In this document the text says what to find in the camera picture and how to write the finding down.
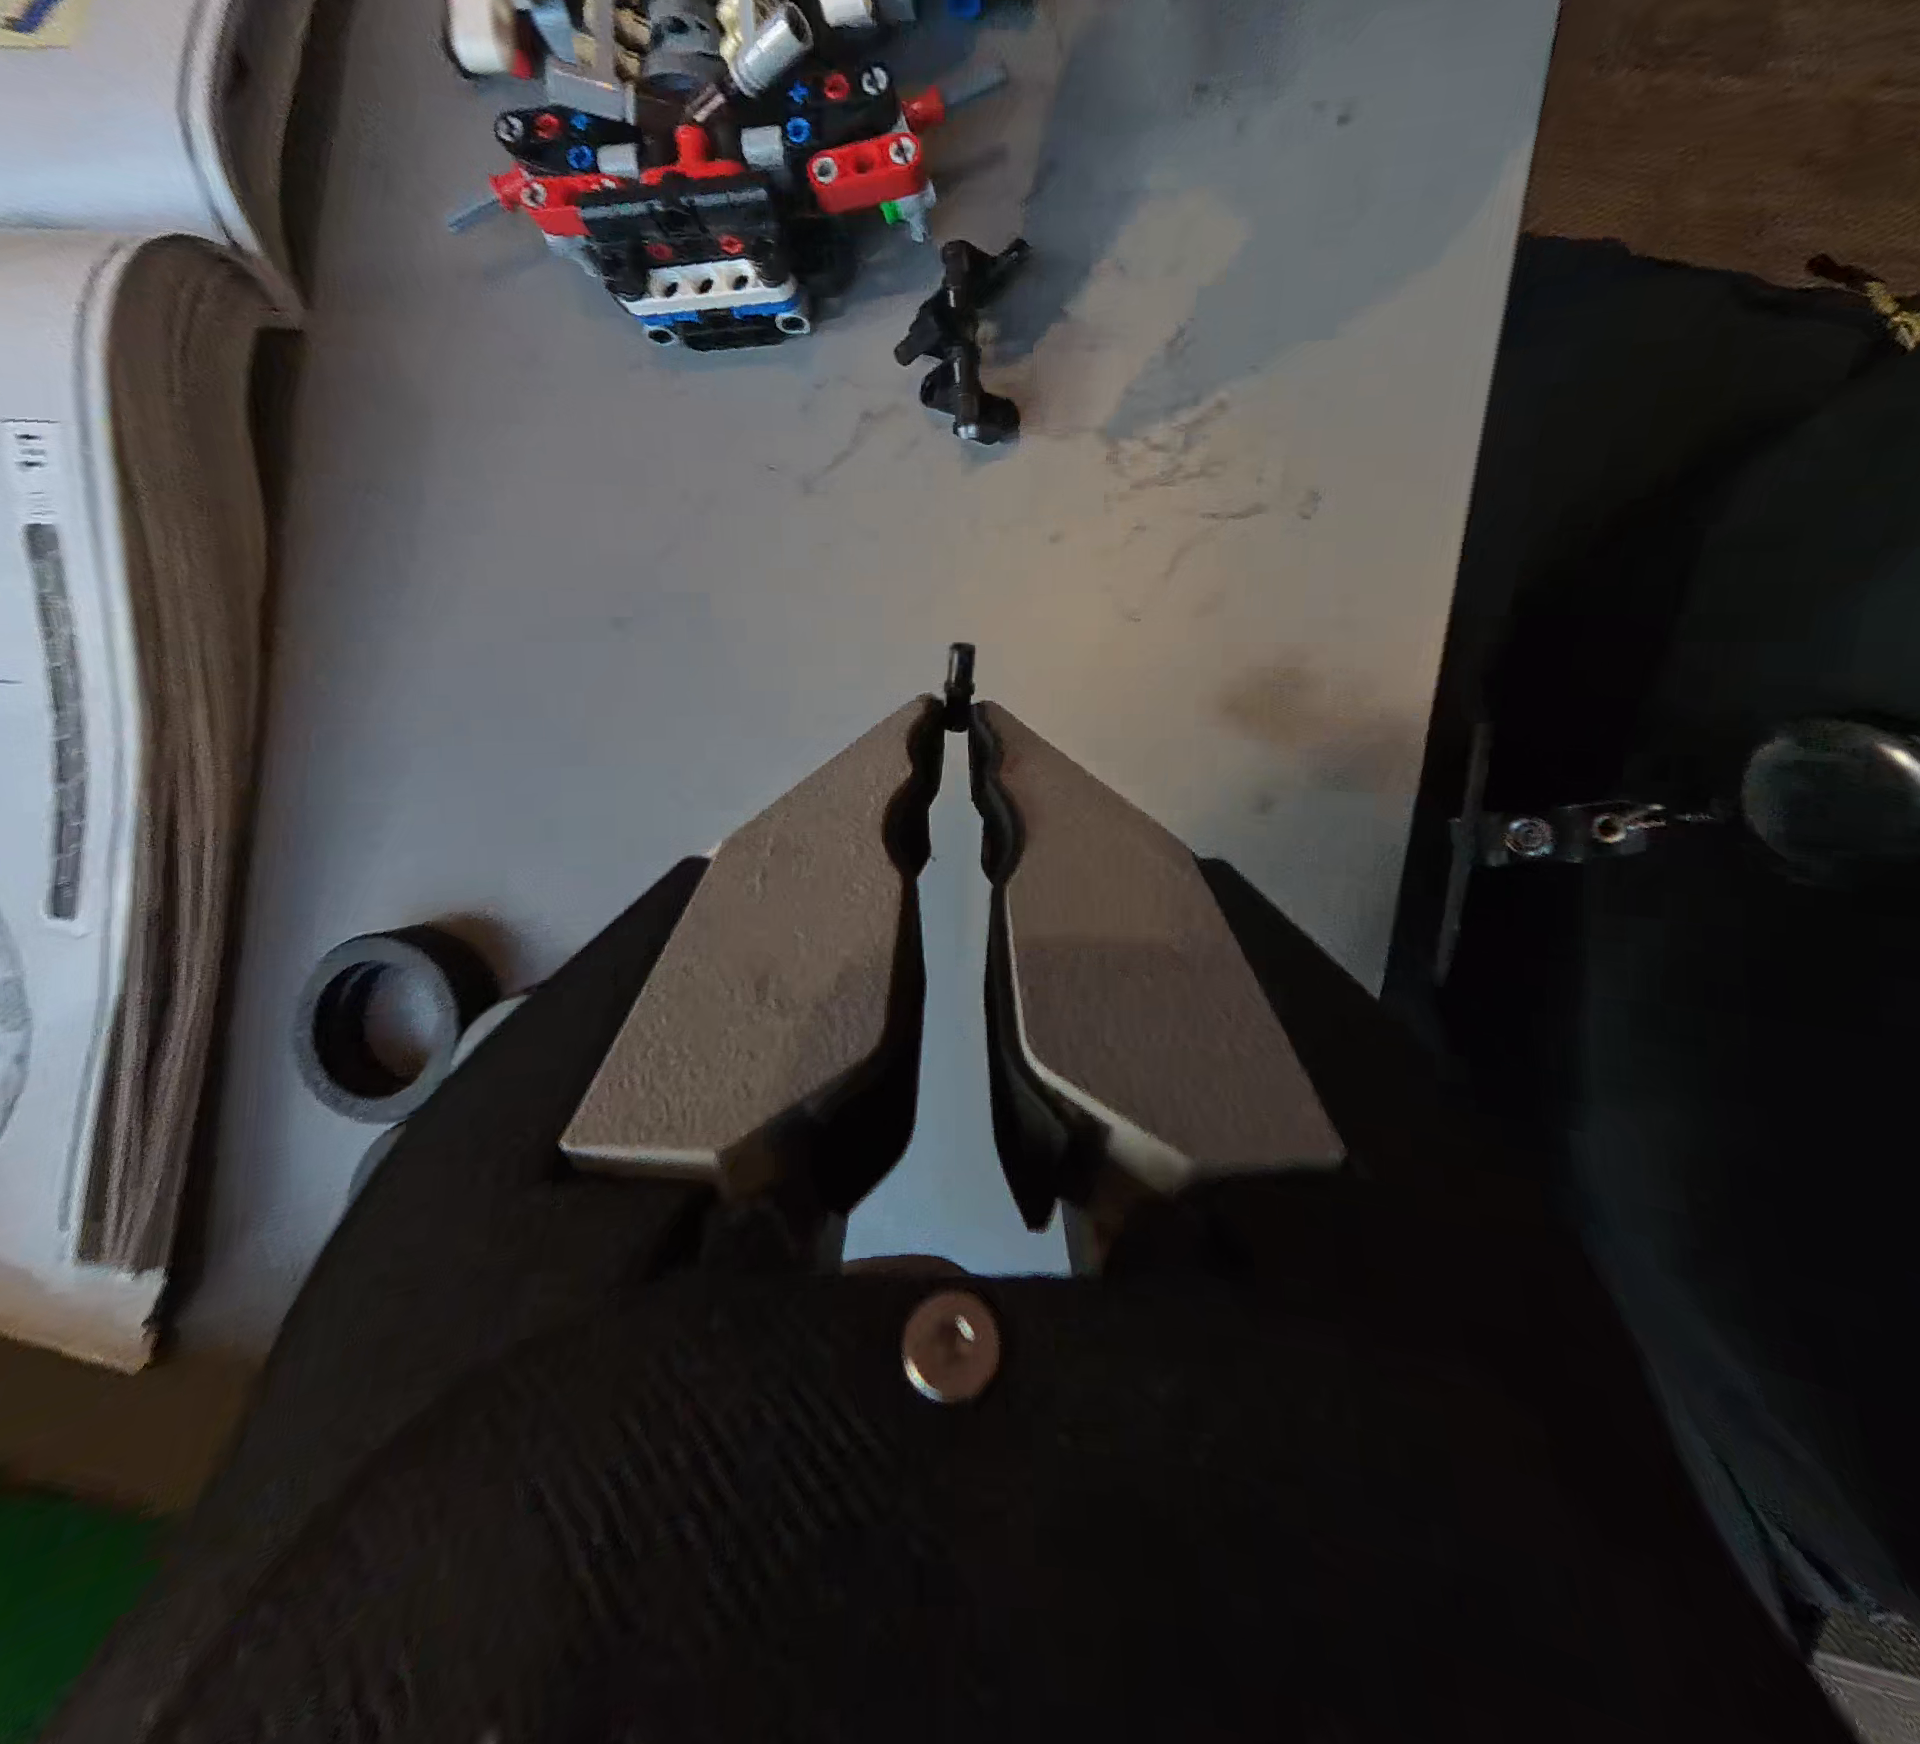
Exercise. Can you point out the black toy brick assembly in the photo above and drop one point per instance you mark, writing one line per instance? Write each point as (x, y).
(952, 334)

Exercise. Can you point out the small black connector pin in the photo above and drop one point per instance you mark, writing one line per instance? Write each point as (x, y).
(960, 678)

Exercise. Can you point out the person's black clothing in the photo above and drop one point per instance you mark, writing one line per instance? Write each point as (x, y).
(1650, 1174)

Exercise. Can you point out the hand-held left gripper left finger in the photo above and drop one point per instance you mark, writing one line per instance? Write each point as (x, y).
(750, 1009)

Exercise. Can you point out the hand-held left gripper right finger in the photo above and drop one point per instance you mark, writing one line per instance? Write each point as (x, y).
(1155, 1009)

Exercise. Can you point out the green panel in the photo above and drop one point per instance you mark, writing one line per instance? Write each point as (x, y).
(61, 1624)

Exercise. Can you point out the open instruction booklet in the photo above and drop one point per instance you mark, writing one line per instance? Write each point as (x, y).
(74, 648)

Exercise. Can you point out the toy brick car model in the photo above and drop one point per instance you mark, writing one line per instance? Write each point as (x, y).
(690, 168)

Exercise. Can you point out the grey desk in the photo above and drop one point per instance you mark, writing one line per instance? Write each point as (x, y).
(601, 605)

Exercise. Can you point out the yellow zipper pull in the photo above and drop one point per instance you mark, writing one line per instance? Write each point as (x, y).
(1868, 296)

